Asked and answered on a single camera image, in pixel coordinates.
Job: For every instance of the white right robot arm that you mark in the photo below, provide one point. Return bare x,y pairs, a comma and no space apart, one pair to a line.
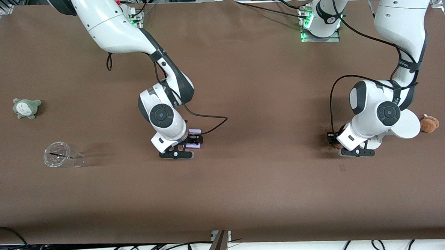
105,21

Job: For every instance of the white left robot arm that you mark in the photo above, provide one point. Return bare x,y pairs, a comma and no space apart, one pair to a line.
401,12

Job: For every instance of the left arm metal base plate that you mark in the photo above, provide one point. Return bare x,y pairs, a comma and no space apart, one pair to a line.
335,39

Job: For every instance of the grey totoro plush toy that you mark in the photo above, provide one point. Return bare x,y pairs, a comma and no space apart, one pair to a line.
26,108

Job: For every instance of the brown bear plush toy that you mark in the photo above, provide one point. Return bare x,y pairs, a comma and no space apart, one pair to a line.
429,124

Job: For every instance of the aluminium frame corner bracket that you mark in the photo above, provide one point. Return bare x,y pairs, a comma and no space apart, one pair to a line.
6,9

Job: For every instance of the aluminium profile post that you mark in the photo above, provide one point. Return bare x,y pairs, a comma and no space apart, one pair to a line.
218,247

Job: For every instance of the brown lion statue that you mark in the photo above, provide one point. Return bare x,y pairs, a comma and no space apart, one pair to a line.
336,146

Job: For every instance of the white round desk lamp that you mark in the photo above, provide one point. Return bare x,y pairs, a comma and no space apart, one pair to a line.
410,126

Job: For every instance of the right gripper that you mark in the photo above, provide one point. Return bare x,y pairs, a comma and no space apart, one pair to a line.
194,140

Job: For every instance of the clear plastic cup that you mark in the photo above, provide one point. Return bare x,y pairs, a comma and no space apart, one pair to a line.
56,154

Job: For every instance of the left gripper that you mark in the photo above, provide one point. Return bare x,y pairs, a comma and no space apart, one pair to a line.
332,137

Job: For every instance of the brown table cover mat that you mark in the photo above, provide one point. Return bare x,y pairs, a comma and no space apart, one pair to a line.
225,196

